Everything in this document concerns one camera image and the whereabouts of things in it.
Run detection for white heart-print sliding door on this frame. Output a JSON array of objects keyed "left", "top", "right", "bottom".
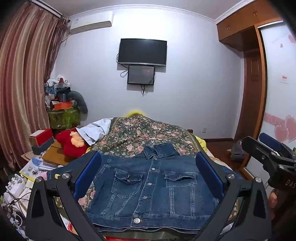
[{"left": 245, "top": 21, "right": 296, "bottom": 180}]

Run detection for black tangled cables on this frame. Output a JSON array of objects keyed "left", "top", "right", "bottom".
[{"left": 4, "top": 191, "right": 31, "bottom": 224}]

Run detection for orange box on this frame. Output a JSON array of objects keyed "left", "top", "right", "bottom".
[{"left": 54, "top": 102, "right": 73, "bottom": 111}]

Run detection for pile of clothes and clutter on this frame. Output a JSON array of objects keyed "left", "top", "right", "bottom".
[{"left": 44, "top": 74, "right": 73, "bottom": 110}]

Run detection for yellow plush cushion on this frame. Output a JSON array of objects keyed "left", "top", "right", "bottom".
[{"left": 126, "top": 109, "right": 147, "bottom": 118}]

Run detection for red box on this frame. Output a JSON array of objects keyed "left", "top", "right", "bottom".
[{"left": 29, "top": 129, "right": 54, "bottom": 147}]

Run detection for green floral blanket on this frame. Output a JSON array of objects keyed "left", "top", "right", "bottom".
[{"left": 53, "top": 116, "right": 241, "bottom": 233}]

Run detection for white air conditioner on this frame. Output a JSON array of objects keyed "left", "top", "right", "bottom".
[{"left": 69, "top": 11, "right": 114, "bottom": 33}]

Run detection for grey bag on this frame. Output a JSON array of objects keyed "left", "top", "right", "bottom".
[{"left": 230, "top": 140, "right": 246, "bottom": 162}]

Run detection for large black wall television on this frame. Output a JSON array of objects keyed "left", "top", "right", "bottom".
[{"left": 117, "top": 38, "right": 167, "bottom": 67}]

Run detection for brown wooden board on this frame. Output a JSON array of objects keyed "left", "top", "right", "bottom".
[{"left": 42, "top": 140, "right": 70, "bottom": 166}]

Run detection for white cloth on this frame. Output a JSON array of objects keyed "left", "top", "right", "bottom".
[{"left": 76, "top": 118, "right": 114, "bottom": 147}]

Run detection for striped pink curtain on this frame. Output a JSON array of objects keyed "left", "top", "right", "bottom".
[{"left": 0, "top": 0, "right": 70, "bottom": 173}]

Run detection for white packaging boxes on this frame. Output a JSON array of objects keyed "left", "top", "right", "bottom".
[{"left": 4, "top": 175, "right": 26, "bottom": 202}]

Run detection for small black wall monitor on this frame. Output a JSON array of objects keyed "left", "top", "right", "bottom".
[{"left": 127, "top": 65, "right": 155, "bottom": 86}]

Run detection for red plush toy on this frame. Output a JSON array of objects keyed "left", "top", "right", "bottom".
[{"left": 55, "top": 130, "right": 90, "bottom": 158}]

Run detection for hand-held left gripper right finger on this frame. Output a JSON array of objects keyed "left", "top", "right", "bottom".
[{"left": 195, "top": 152, "right": 272, "bottom": 241}]

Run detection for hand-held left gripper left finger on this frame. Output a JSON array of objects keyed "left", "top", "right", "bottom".
[{"left": 25, "top": 151, "right": 109, "bottom": 241}]

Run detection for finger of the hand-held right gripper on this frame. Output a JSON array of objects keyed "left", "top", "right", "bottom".
[
  {"left": 242, "top": 136, "right": 296, "bottom": 174},
  {"left": 259, "top": 133, "right": 296, "bottom": 159}
]

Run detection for person's right hand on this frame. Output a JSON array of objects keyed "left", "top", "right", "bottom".
[{"left": 268, "top": 189, "right": 278, "bottom": 221}]

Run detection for wooden room door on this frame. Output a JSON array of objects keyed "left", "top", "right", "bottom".
[{"left": 234, "top": 52, "right": 259, "bottom": 140}]

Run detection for wooden wardrobe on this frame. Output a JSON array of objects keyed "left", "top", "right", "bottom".
[{"left": 216, "top": 0, "right": 286, "bottom": 149}]

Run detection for grey neck pillow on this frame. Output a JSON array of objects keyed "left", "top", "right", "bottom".
[{"left": 67, "top": 91, "right": 89, "bottom": 114}]

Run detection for blue denim jacket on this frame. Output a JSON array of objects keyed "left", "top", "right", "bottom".
[{"left": 46, "top": 142, "right": 241, "bottom": 233}]

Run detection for grey box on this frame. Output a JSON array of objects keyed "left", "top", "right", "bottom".
[{"left": 31, "top": 137, "right": 56, "bottom": 155}]

